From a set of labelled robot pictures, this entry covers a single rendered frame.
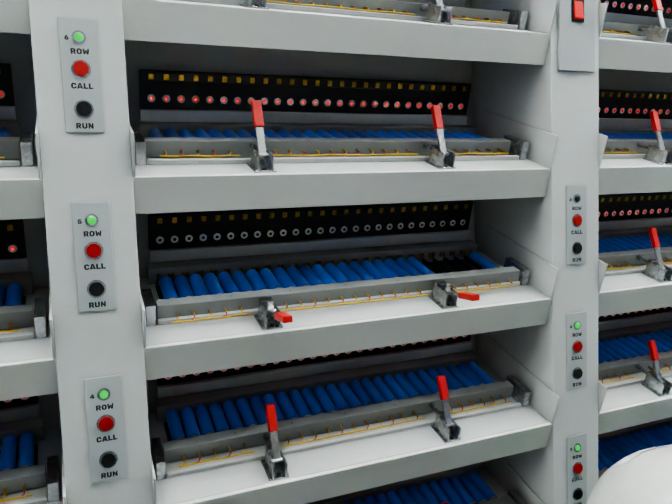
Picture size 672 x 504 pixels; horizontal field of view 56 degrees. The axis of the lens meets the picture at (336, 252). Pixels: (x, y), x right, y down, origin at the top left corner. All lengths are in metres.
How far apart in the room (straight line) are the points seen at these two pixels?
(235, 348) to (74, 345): 0.19
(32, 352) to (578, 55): 0.85
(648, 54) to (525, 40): 0.25
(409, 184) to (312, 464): 0.40
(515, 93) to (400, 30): 0.27
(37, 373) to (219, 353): 0.20
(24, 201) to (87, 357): 0.19
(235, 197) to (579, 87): 0.56
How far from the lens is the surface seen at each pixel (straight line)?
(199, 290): 0.86
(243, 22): 0.81
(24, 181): 0.75
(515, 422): 1.05
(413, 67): 1.12
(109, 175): 0.75
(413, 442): 0.96
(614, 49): 1.13
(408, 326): 0.89
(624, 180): 1.13
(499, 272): 1.01
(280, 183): 0.79
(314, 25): 0.84
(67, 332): 0.76
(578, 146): 1.05
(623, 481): 0.39
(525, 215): 1.06
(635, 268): 1.24
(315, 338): 0.83
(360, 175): 0.83
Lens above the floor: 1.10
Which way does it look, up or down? 5 degrees down
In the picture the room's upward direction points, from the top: 2 degrees counter-clockwise
